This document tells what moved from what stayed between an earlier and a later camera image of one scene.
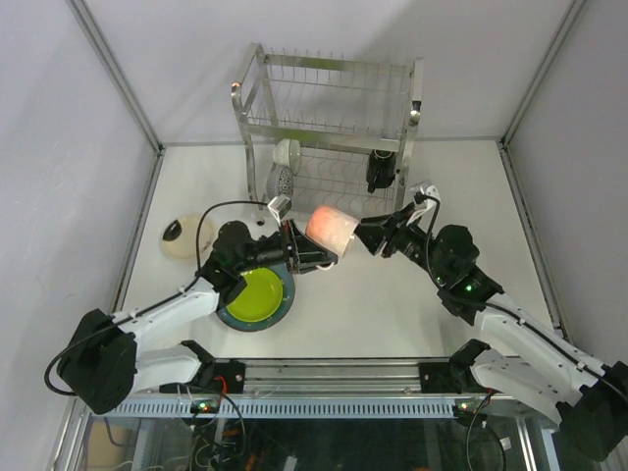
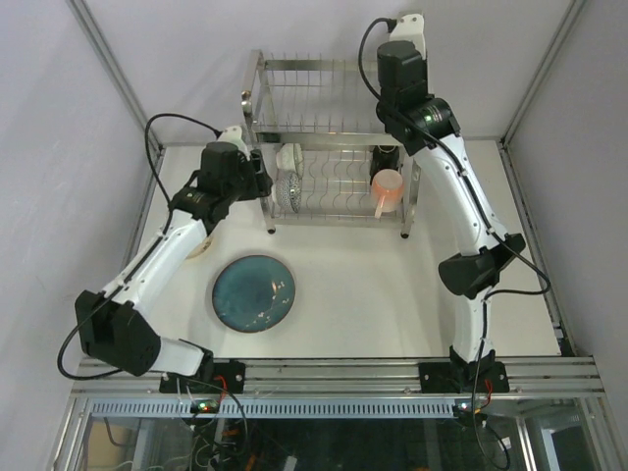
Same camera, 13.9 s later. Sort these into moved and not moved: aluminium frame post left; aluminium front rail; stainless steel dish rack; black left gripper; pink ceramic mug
Moved: pink ceramic mug; black left gripper
Not moved: stainless steel dish rack; aluminium frame post left; aluminium front rail
